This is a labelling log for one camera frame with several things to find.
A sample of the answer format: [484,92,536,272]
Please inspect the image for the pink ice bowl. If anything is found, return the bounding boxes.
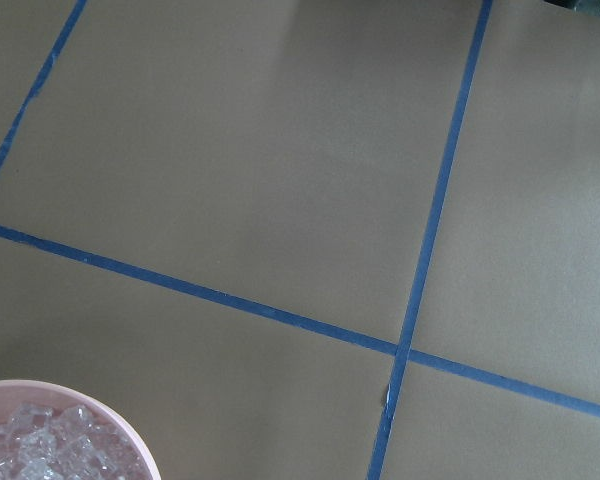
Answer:
[0,379,161,480]

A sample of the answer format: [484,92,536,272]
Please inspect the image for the heap of ice cubes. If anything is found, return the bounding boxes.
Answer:
[0,403,150,480]

